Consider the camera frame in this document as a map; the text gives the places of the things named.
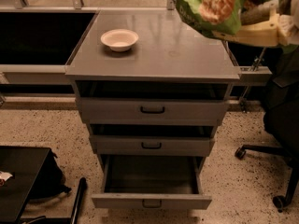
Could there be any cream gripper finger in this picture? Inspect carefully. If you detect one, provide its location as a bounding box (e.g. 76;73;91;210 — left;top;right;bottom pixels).
212;8;279;47
240;0;279;25

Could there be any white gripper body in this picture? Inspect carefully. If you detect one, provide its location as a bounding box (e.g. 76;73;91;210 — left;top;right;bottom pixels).
278;0;299;46

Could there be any green rice chip bag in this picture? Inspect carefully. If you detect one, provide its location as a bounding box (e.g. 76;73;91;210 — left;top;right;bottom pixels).
172;0;298;49

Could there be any grey drawer cabinet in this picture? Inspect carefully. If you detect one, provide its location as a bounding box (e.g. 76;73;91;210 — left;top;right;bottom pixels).
64;9;242;166

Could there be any grey top drawer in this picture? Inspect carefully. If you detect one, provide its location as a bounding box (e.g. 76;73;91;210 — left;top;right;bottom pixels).
76;80;228;126

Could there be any grey drawer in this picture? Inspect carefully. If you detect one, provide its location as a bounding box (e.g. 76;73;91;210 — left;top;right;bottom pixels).
90;124;215;157
92;155;211;210
76;80;228;126

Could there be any grey bottom drawer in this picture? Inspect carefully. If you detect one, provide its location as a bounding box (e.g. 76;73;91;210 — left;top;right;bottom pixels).
92;155;211;210

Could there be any grey middle drawer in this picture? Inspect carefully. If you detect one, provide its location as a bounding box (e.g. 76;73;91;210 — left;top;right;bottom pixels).
90;124;215;157

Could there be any black office chair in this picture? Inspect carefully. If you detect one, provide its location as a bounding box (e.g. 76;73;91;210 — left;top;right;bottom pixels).
235;48;299;212

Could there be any metal diagonal rod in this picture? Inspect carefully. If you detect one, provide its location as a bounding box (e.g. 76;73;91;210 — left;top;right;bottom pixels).
238;47;268;112

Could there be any white paper bowl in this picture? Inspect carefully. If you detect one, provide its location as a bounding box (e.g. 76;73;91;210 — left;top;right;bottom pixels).
100;29;139;52

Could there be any black backpack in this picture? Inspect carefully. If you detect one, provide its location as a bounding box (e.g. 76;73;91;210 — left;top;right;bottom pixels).
29;150;71;200

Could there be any white crumpled paper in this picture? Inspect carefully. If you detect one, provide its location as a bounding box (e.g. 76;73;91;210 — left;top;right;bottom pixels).
0;171;13;187

